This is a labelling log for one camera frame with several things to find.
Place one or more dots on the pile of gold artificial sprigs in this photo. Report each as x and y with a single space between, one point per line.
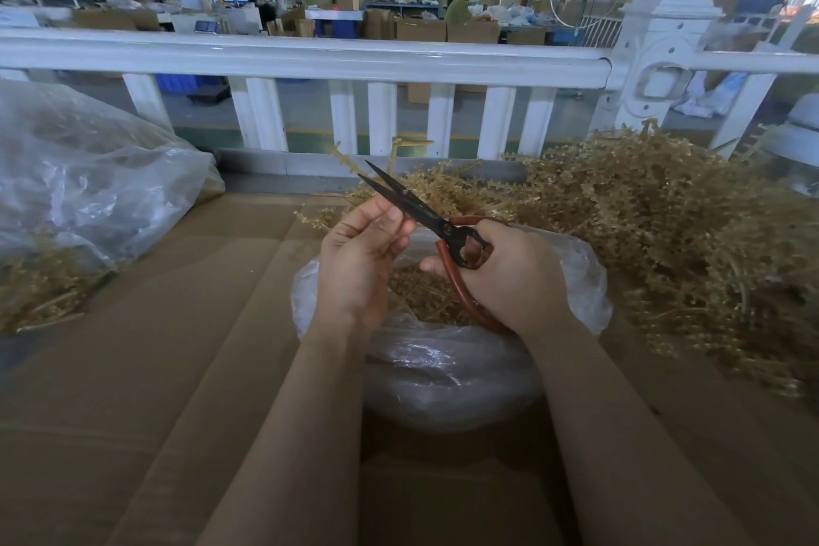
672 232

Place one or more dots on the person's left thumb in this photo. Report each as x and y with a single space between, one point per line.
400 237

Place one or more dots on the small clear plastic bag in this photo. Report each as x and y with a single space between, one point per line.
448 373

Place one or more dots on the white fence post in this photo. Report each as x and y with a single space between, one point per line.
659 53

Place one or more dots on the person's right thumb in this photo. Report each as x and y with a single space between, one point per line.
489 238

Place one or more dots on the white fence railing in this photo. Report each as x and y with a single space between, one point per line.
307 58

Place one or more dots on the blue plastic crate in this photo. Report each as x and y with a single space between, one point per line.
185 83

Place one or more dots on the person's right forearm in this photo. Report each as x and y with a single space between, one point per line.
627 437

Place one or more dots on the gold artificial sprig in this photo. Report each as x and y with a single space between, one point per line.
342 160

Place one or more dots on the person's left forearm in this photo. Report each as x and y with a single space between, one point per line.
301 437

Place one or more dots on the brown cardboard sheet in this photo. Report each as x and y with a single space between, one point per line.
160 373

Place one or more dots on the person's right hand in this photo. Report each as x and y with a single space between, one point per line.
518 280

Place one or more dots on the large clear plastic bag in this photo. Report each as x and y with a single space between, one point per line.
83 181

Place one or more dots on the person's left hand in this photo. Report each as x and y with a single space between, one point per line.
355 270

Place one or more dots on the white plastic sacks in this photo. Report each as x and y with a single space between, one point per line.
713 94

